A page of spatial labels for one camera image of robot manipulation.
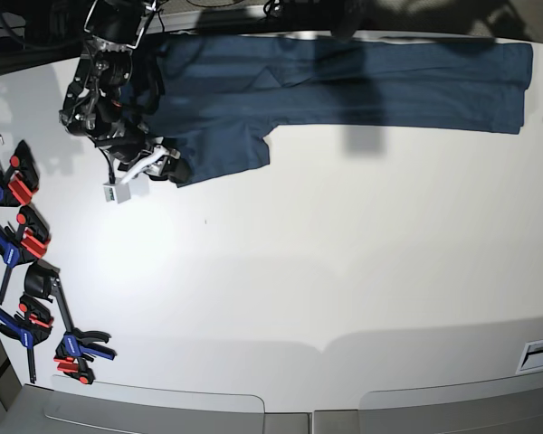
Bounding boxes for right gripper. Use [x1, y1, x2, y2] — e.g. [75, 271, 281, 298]
[117, 145, 191, 184]

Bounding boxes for dark blue T-shirt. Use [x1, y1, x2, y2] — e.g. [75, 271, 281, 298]
[120, 34, 533, 184]

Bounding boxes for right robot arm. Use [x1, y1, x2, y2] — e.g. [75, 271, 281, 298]
[59, 1, 191, 184]

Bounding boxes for top blue red bar clamp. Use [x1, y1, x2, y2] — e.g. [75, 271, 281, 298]
[0, 140, 40, 208]

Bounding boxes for blue red bar clamp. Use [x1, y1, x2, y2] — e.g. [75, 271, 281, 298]
[0, 294, 53, 384]
[0, 140, 40, 208]
[0, 204, 51, 306]

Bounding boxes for long black bar clamp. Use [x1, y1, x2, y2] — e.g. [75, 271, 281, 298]
[24, 263, 116, 384]

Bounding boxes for black object at table top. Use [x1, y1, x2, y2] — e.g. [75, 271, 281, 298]
[330, 0, 367, 41]

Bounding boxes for white label slot plate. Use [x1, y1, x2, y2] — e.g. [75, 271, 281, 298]
[516, 340, 543, 375]

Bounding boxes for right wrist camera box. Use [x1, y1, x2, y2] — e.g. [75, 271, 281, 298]
[103, 176, 149, 203]

